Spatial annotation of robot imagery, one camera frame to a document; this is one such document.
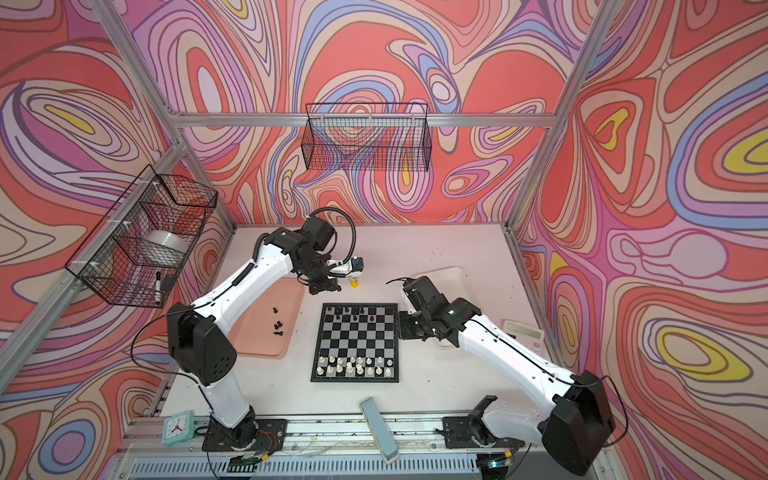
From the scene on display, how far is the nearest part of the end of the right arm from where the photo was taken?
550 millimetres

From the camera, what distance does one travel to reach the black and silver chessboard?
2.71ft

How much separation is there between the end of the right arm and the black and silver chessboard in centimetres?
20
